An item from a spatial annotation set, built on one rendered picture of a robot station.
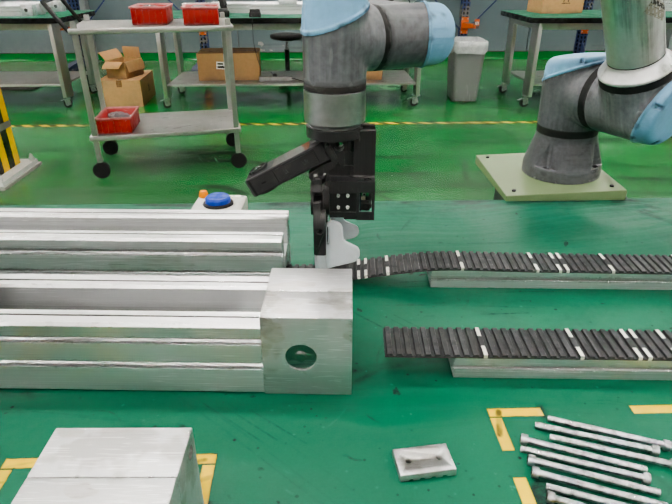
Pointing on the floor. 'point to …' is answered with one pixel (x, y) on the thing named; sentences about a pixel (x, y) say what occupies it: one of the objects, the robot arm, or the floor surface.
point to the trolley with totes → (106, 121)
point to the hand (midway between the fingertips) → (320, 266)
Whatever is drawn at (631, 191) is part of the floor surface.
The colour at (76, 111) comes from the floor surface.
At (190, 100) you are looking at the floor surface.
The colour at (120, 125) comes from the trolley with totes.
